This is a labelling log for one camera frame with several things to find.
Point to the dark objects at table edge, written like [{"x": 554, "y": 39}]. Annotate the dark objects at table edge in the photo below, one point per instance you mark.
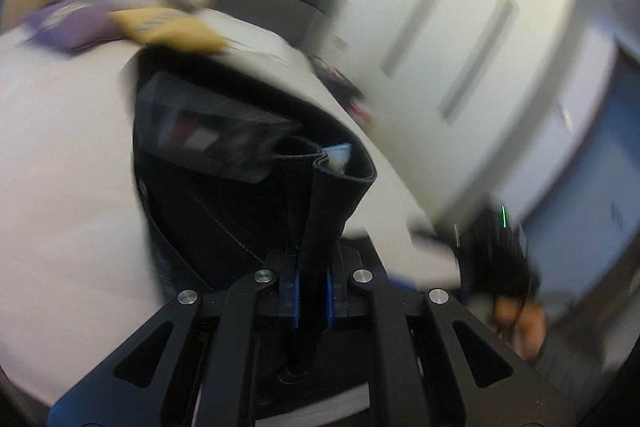
[{"x": 342, "y": 87}]

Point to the black pants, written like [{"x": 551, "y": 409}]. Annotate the black pants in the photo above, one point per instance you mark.
[{"x": 225, "y": 197}]

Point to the bed with white sheet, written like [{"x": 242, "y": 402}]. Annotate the bed with white sheet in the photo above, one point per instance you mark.
[{"x": 65, "y": 157}]

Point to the white wardrobe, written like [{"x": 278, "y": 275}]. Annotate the white wardrobe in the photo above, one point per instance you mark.
[{"x": 450, "y": 57}]

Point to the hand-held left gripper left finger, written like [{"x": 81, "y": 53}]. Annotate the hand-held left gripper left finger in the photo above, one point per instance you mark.
[{"x": 296, "y": 302}]

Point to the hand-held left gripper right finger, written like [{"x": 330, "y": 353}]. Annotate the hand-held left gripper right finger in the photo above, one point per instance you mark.
[{"x": 331, "y": 302}]

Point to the person's right hand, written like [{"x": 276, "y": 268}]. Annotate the person's right hand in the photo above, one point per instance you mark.
[{"x": 520, "y": 322}]

